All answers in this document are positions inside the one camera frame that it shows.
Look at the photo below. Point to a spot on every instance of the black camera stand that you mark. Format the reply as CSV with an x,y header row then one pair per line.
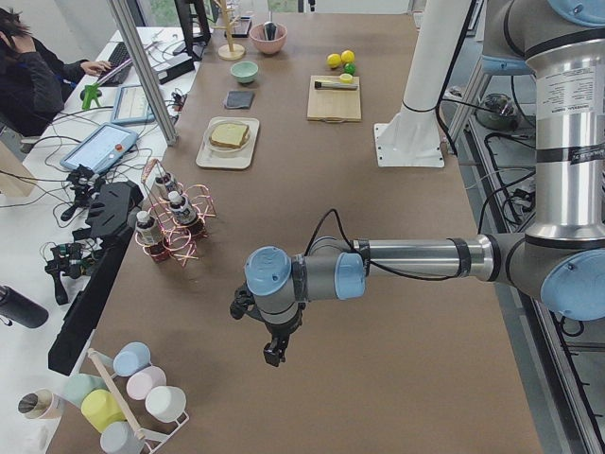
x,y
110,219

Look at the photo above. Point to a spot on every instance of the grey folded cloth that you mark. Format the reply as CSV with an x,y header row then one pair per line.
x,y
238,100

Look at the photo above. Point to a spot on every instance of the wooden cutting board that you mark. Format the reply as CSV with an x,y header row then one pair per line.
x,y
333,105

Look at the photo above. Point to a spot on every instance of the wooden mug tree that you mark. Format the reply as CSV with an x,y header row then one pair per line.
x,y
231,51

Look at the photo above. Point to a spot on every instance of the bread slice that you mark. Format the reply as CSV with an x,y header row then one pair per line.
x,y
230,132
226,147

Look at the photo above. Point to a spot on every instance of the cream serving tray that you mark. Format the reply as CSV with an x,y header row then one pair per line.
x,y
239,160

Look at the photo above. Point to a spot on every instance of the pink bowl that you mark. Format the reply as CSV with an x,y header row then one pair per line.
x,y
268,47

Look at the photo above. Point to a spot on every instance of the blue cup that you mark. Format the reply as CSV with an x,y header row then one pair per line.
x,y
132,358

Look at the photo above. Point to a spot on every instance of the green bowl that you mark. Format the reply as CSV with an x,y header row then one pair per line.
x,y
244,72

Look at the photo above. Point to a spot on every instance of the seated person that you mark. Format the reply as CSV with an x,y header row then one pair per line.
x,y
35,83

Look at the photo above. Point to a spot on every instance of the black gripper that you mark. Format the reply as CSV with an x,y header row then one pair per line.
x,y
279,330

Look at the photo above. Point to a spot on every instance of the white plate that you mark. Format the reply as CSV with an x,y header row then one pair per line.
x,y
210,129

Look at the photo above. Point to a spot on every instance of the white cup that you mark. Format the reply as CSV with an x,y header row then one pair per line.
x,y
166,403

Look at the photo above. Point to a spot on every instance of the lemon half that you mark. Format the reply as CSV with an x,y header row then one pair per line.
x,y
346,78

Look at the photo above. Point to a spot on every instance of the yellow cup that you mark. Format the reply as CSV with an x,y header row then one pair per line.
x,y
100,409

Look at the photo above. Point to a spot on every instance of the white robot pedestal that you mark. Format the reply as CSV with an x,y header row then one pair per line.
x,y
412,137

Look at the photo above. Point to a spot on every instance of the grey cup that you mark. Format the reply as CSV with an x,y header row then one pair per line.
x,y
119,438

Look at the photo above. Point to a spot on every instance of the steel scoop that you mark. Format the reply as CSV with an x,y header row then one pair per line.
x,y
269,30

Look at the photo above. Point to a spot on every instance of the black keyboard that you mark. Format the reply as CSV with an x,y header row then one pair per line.
x,y
120,67

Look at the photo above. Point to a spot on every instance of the pink cup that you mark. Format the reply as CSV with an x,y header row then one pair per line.
x,y
142,382

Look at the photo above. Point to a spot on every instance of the white cup rack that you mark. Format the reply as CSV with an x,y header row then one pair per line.
x,y
154,433

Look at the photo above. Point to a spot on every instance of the blue teach pendant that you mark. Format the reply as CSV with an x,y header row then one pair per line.
x,y
131,107
101,149

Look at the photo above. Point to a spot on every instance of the paper cup with steel insert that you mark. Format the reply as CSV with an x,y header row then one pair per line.
x,y
42,404

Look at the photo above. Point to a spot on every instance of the green cup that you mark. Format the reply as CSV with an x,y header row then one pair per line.
x,y
79,385

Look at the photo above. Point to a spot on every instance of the green lime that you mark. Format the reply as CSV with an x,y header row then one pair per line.
x,y
349,68

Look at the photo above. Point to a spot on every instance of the copper wire bottle rack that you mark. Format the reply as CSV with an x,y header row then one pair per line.
x,y
179,244

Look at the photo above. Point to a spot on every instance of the black thermos bottle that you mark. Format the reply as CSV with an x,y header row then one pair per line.
x,y
17,308

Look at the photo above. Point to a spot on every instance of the aluminium frame post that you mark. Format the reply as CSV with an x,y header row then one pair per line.
x,y
147,77

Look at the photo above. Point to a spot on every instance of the drink bottle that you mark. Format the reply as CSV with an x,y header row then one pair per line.
x,y
149,232
182,211
166,183

